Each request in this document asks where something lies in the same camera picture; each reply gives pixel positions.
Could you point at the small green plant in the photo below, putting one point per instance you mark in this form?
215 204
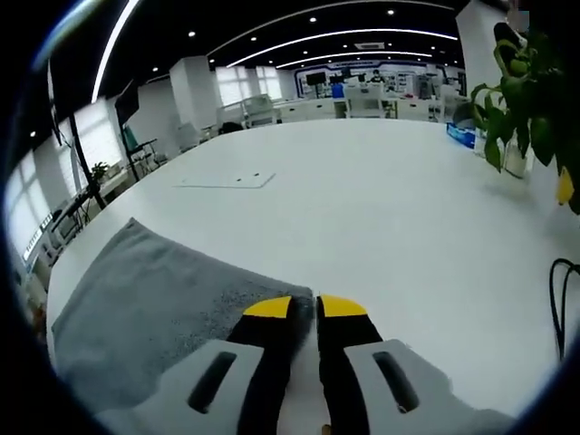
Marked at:
99 171

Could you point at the white plant pot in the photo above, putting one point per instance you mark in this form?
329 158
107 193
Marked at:
516 161

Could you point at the green potted plant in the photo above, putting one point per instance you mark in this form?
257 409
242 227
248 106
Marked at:
539 99

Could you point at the large black screen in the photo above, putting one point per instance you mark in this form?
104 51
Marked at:
55 109

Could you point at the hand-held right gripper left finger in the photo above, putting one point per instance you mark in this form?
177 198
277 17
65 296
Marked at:
217 380

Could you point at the black tripod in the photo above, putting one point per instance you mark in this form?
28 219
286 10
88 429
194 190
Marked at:
93 190

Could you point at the small black screen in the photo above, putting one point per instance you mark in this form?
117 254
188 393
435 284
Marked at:
128 102

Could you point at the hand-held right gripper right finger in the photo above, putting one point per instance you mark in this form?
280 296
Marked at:
389 385

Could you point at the white office chair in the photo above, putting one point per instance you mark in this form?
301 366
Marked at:
260 111
362 102

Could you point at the blue tissue packet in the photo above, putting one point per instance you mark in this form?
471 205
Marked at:
461 135

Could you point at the grey towel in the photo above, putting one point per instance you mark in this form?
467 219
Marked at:
145 308

